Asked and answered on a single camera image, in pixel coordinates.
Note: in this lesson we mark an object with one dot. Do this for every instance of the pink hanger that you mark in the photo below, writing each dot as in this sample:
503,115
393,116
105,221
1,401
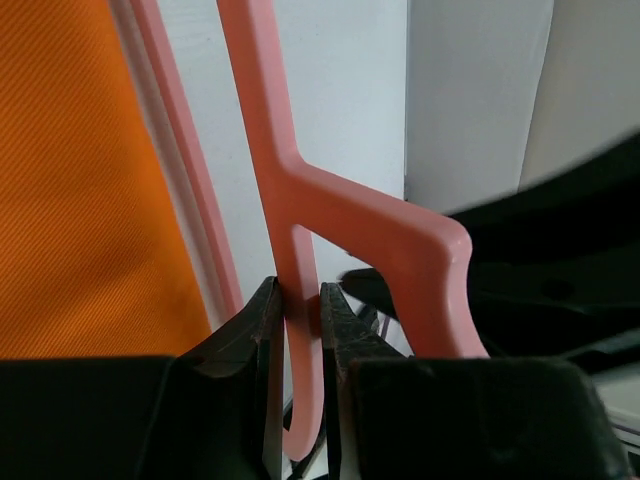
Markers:
424,256

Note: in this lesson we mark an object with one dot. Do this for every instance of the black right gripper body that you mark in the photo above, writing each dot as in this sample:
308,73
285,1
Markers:
554,270

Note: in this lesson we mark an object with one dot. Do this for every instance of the orange trousers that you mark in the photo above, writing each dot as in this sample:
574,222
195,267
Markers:
92,257

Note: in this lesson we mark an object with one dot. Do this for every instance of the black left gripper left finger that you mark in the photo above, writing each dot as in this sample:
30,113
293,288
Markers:
214,412

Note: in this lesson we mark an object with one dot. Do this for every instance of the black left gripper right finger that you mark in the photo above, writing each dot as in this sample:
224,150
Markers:
393,417

